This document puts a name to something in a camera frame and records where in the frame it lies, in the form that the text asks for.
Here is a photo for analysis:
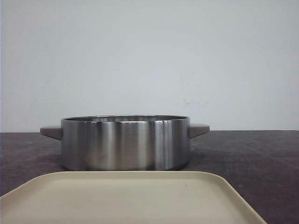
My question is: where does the stainless steel steamer pot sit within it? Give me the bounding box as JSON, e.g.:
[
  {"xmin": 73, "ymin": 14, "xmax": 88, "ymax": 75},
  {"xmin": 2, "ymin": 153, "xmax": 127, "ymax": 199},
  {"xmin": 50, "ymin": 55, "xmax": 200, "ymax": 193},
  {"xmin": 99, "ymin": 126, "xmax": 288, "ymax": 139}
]
[{"xmin": 40, "ymin": 115, "xmax": 210, "ymax": 171}]

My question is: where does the cream plastic tray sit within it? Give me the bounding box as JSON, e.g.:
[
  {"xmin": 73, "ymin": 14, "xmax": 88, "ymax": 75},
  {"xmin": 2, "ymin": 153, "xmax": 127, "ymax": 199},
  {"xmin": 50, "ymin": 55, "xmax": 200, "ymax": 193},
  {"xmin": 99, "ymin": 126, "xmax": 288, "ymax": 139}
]
[{"xmin": 0, "ymin": 171, "xmax": 264, "ymax": 224}]

